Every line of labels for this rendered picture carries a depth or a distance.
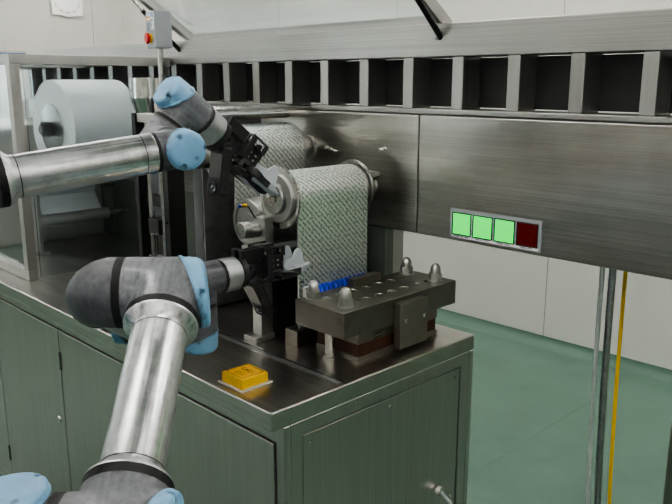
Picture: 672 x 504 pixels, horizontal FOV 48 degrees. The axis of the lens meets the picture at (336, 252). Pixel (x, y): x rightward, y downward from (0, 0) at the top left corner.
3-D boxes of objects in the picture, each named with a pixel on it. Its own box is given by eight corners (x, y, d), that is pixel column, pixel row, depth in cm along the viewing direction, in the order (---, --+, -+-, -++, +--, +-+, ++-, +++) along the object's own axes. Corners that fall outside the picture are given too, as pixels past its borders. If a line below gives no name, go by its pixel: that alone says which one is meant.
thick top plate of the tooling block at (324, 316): (295, 323, 174) (295, 298, 173) (407, 290, 201) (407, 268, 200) (343, 340, 163) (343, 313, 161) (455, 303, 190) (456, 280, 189)
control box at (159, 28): (141, 48, 211) (139, 11, 208) (163, 49, 214) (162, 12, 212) (150, 47, 205) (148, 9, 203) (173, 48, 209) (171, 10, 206)
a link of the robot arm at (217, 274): (166, 303, 157) (164, 264, 156) (209, 293, 165) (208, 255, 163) (187, 311, 152) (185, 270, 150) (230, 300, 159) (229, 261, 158)
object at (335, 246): (297, 296, 179) (296, 220, 175) (365, 278, 195) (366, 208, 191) (299, 296, 179) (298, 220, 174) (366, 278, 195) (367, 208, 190)
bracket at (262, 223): (242, 339, 184) (238, 217, 178) (262, 333, 189) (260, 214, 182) (255, 344, 181) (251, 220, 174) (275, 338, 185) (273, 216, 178)
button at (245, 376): (221, 381, 158) (221, 371, 158) (248, 373, 163) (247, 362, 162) (242, 391, 153) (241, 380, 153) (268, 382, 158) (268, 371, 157)
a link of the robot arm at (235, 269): (230, 296, 159) (208, 289, 165) (247, 292, 163) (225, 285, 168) (229, 262, 158) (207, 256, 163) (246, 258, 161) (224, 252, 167)
